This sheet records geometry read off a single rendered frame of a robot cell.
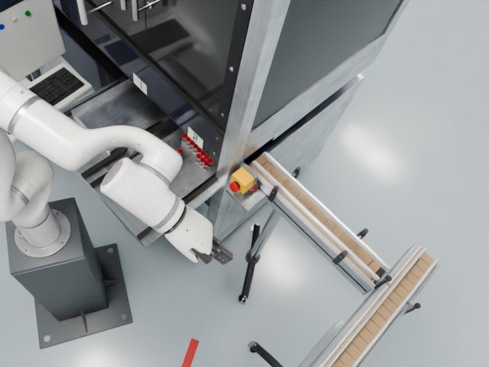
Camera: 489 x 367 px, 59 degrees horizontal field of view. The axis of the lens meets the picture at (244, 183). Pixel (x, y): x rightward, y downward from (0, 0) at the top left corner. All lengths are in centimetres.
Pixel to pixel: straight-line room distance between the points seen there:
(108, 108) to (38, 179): 67
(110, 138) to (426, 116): 307
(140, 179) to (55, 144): 17
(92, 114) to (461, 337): 239
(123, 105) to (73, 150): 113
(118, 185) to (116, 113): 114
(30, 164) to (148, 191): 60
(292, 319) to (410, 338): 70
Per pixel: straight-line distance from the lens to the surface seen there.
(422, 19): 453
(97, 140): 89
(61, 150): 89
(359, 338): 168
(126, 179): 86
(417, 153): 344
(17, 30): 210
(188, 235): 91
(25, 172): 140
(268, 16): 111
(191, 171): 181
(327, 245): 173
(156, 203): 88
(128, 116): 196
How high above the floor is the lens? 245
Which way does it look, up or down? 60 degrees down
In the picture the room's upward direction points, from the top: 19 degrees clockwise
